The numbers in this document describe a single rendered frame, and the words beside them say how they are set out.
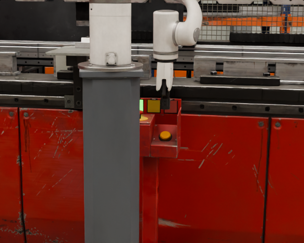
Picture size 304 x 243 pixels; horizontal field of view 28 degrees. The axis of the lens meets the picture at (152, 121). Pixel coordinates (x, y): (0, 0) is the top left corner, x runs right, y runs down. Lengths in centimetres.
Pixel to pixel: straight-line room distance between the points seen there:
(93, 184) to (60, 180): 68
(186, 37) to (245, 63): 46
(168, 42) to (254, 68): 49
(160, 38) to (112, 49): 32
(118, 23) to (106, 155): 38
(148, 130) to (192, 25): 39
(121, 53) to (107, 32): 7
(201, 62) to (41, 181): 79
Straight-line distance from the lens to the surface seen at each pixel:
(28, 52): 279
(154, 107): 220
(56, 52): 221
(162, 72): 201
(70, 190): 245
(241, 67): 237
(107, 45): 171
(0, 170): 252
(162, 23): 199
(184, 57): 264
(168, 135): 212
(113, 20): 171
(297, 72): 238
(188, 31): 196
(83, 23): 246
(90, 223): 182
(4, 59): 255
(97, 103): 171
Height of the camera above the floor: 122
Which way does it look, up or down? 12 degrees down
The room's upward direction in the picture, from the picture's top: 1 degrees clockwise
